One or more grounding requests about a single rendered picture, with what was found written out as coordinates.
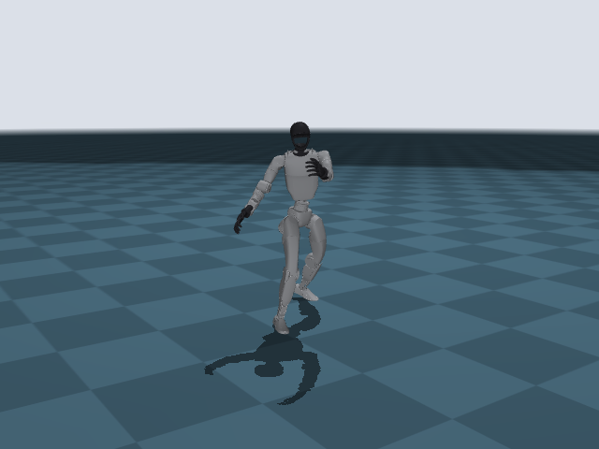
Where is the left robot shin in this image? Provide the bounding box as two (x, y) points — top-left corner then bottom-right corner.
(299, 262), (323, 290)

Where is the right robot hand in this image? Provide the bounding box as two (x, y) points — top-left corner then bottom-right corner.
(234, 205), (253, 234)

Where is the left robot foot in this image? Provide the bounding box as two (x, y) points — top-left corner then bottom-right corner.
(294, 283), (319, 301)

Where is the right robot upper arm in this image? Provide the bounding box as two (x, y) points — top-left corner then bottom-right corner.
(257, 155), (285, 194)

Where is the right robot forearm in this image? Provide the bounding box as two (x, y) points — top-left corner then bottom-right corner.
(245, 184), (264, 216)

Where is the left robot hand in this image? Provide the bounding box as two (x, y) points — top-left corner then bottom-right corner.
(305, 158), (329, 180)

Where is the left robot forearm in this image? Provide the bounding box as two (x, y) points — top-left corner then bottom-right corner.
(320, 167), (334, 182)

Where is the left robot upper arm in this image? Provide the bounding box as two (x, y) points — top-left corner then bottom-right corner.
(316, 151), (332, 169)

